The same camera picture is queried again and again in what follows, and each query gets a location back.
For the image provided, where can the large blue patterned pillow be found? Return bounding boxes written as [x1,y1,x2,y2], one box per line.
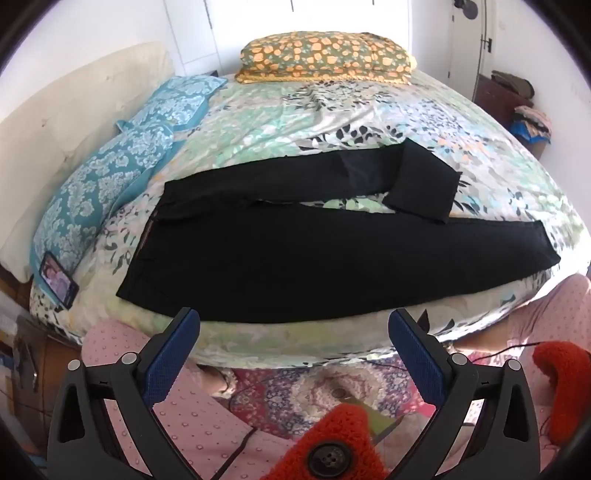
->
[30,127,185,305]

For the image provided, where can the small blue patterned pillow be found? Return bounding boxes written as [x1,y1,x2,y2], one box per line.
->
[115,75,228,134]

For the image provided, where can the black pants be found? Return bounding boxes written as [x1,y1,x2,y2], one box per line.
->
[115,137,561,324]

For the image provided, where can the person's right forearm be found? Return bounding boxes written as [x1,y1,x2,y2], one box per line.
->
[533,342,591,446]

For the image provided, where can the patterned rug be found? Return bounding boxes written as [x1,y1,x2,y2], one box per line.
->
[198,355,439,439]

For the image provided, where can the yellow-green sheet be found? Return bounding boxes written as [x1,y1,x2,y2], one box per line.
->
[368,410,399,435]

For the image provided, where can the wooden bedside cabinet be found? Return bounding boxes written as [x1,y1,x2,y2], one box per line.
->
[0,318,86,444]

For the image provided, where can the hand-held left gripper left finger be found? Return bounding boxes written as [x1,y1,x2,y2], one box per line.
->
[46,307,201,480]

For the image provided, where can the orange floral pillow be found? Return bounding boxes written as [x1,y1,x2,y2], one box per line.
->
[235,30,417,85]

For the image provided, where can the olive folded cloth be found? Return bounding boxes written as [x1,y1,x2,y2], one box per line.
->
[490,70,534,97]

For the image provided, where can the smartphone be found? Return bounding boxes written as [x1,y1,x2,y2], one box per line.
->
[39,251,80,310]

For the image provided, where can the pink dotted pajama trousers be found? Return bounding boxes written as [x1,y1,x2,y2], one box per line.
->
[81,272,591,480]

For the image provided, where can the black cable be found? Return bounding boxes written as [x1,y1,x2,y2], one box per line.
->
[471,342,550,366]

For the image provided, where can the cream padded headboard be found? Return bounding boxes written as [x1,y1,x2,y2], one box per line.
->
[0,41,175,283]

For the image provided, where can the pile of colourful clothes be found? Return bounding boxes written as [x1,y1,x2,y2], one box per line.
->
[510,105,552,145]

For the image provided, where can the floral bed sheet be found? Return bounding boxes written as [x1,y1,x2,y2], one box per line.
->
[28,69,589,370]

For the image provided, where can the white door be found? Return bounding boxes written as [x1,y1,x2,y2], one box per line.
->
[450,0,495,102]

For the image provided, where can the red knit sweater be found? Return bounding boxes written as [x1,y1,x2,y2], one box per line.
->
[270,404,389,480]

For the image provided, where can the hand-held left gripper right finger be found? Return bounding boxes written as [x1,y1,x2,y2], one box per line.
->
[388,308,543,480]

